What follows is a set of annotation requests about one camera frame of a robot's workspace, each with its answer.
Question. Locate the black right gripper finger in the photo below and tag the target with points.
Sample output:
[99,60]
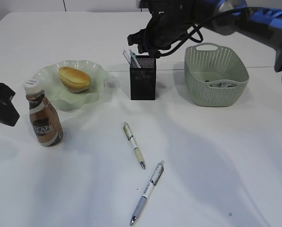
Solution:
[137,39]

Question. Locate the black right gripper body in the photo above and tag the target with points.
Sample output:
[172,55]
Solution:
[166,28]

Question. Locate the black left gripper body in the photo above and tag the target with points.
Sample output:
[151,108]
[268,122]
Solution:
[8,114]

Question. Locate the blue-grey pen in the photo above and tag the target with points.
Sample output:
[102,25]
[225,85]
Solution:
[135,60]

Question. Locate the clear plastic ruler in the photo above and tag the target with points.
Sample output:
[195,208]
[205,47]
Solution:
[128,56]

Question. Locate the brown plastic drink bottle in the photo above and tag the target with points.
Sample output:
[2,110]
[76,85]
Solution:
[43,116]

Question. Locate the yellow bread roll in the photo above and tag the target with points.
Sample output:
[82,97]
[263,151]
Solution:
[74,80]

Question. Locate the large paper ball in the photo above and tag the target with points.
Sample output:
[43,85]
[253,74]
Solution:
[222,85]

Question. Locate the yellow-green pen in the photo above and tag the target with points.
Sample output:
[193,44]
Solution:
[134,145]

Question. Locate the white blue-grip pen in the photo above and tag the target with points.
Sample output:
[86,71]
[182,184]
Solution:
[147,192]

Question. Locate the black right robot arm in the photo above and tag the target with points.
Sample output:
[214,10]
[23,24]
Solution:
[224,17]

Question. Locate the black mesh pen holder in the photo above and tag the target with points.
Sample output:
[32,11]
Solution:
[143,79]

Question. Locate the green wavy glass plate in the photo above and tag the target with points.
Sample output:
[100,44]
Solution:
[60,97]

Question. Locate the green woven plastic basket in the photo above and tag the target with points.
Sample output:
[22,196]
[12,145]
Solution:
[217,64]

